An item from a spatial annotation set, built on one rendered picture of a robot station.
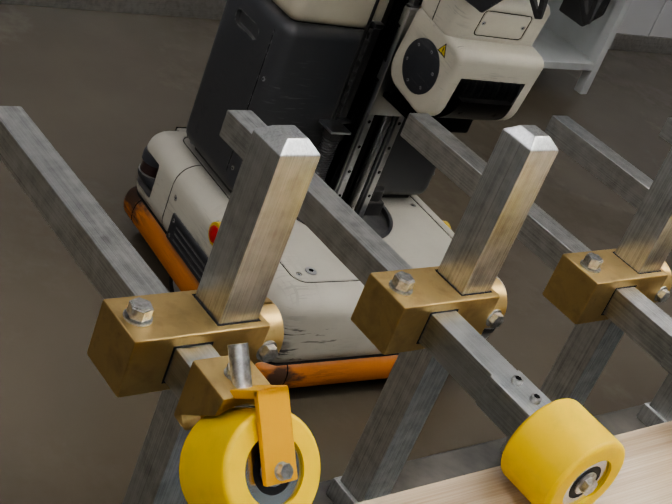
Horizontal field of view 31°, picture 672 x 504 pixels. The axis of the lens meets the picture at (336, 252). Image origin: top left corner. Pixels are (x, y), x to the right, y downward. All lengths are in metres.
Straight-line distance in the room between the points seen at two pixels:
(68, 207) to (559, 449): 0.42
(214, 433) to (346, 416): 1.73
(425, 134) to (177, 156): 1.34
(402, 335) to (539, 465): 0.17
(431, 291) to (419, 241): 1.64
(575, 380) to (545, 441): 0.37
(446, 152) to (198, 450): 0.62
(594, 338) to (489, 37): 1.10
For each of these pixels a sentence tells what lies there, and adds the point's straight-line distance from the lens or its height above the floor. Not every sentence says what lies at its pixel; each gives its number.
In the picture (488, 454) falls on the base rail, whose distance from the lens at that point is 1.35.
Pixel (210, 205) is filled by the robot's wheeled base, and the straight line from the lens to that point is 2.50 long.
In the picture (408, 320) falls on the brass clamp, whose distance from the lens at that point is 0.99.
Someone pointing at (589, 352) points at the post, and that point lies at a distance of 1.27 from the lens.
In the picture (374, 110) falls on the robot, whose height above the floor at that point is 0.57.
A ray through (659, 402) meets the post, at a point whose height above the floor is 0.73.
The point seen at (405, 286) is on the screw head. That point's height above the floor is 0.98.
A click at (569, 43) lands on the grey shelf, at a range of 5.09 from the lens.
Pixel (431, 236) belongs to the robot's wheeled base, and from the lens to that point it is 2.69.
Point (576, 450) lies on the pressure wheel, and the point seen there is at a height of 0.97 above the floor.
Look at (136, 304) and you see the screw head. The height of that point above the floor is 0.98.
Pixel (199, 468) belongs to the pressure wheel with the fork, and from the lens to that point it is 0.80.
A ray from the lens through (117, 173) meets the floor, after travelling 3.08.
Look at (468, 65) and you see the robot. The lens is 2.21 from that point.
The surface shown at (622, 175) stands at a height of 0.95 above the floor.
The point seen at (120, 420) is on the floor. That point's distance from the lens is 2.30.
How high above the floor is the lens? 1.45
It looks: 28 degrees down
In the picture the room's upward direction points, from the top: 22 degrees clockwise
